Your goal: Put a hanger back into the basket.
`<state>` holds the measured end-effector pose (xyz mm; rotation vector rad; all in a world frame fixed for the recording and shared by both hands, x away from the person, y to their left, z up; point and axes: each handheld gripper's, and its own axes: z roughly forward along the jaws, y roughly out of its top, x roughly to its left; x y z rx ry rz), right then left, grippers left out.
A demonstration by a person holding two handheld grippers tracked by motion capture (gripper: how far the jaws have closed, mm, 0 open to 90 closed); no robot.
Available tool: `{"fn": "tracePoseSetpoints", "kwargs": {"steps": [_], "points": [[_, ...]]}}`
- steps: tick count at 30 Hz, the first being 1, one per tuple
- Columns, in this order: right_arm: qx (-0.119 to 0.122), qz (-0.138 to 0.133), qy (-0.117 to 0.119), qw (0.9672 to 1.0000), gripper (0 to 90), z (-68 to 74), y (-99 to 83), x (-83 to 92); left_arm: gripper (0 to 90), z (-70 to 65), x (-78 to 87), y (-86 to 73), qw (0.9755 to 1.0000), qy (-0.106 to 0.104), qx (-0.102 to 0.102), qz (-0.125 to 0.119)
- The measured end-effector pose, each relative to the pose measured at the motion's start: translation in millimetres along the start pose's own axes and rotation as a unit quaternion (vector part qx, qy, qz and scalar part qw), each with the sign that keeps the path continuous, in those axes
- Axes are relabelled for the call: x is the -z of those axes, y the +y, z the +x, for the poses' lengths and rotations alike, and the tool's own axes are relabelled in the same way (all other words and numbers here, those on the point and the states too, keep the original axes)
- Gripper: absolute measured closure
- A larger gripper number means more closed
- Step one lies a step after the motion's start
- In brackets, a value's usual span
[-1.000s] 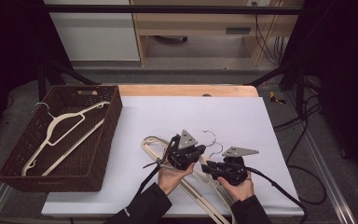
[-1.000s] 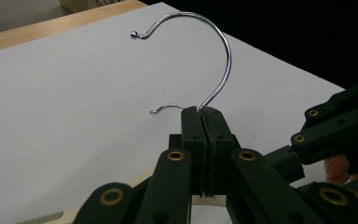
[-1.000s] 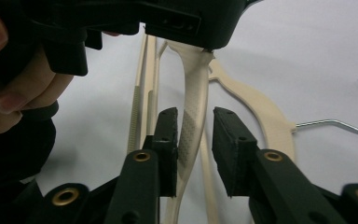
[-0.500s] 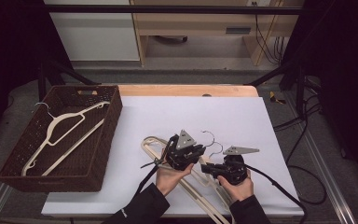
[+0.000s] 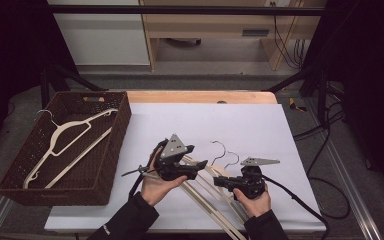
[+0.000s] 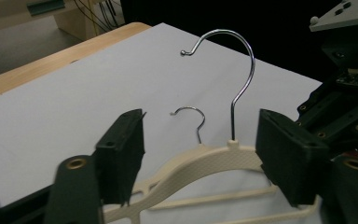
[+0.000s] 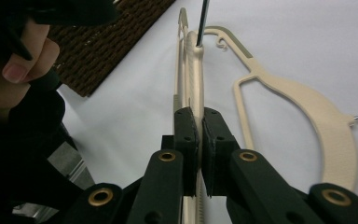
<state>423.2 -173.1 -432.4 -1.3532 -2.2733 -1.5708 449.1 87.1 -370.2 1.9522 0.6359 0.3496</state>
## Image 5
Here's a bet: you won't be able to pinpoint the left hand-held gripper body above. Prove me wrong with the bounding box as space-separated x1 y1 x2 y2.
153 133 198 182

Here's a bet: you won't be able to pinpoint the grey drawer handle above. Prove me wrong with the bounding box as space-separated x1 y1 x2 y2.
241 28 270 37

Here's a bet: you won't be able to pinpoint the light wooden desk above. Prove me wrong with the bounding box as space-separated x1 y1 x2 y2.
139 0 328 72

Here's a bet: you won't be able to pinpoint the brown woven basket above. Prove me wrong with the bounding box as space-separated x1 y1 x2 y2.
0 90 133 207

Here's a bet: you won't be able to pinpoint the black curtain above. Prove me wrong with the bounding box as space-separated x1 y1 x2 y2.
0 0 78 163
299 0 384 203

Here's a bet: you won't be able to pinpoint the white table sheet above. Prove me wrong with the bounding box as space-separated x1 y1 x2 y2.
44 102 327 233

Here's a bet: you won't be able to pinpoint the beige clothes hanger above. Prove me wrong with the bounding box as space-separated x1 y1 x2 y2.
183 151 248 240
179 139 248 240
22 108 119 190

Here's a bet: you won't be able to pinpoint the person's left hand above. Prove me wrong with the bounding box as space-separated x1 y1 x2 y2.
140 146 190 207

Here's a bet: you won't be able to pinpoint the black looped floor cable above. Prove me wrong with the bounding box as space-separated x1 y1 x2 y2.
305 131 352 221

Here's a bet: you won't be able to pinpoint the black floor cables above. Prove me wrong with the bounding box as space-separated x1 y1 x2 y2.
292 99 345 142

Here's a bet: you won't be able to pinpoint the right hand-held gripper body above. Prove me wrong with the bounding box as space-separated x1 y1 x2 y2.
231 156 281 200

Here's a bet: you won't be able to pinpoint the black horizontal bar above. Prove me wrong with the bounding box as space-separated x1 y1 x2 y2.
46 4 328 17

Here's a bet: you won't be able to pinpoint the white cabinet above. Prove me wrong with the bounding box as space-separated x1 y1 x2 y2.
47 0 151 66

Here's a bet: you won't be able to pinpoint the yellow and black tool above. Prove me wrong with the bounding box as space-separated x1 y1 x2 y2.
288 97 308 113

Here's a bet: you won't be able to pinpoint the black hanging cables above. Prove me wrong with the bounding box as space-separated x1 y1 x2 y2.
270 1 306 70

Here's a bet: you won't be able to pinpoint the black metal stand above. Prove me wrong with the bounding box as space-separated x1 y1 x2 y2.
39 62 110 108
262 62 332 125

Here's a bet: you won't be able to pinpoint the person's right hand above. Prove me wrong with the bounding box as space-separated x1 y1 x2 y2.
232 184 272 220

